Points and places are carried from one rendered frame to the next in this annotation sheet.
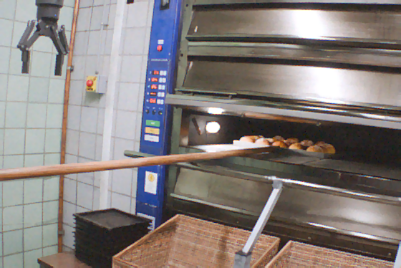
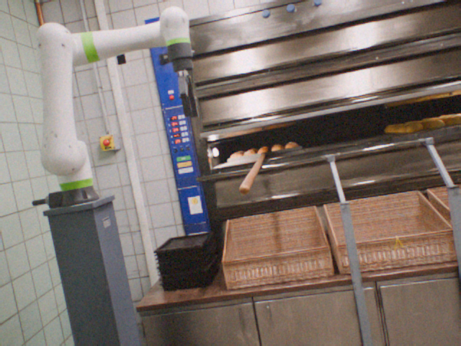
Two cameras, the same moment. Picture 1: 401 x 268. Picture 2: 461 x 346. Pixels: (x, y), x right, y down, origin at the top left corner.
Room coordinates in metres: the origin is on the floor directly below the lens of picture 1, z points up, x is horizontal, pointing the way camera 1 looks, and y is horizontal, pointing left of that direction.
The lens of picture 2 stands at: (-0.17, 1.10, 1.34)
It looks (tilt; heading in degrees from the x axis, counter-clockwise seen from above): 4 degrees down; 335
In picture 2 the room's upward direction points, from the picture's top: 10 degrees counter-clockwise
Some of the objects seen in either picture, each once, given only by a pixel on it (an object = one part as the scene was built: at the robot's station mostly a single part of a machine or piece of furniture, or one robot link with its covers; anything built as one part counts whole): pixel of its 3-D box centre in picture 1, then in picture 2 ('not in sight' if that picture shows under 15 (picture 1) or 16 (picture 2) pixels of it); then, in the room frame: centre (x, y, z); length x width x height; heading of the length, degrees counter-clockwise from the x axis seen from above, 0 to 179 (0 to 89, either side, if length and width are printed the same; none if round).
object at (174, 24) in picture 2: not in sight; (174, 27); (1.32, 0.51, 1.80); 0.13 x 0.11 x 0.14; 164
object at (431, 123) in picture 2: not in sight; (431, 122); (1.78, -1.38, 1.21); 0.61 x 0.48 x 0.06; 147
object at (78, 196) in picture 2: not in sight; (65, 197); (1.61, 0.99, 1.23); 0.26 x 0.15 x 0.06; 57
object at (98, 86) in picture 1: (95, 84); (109, 142); (2.51, 0.62, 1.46); 0.10 x 0.07 x 0.10; 57
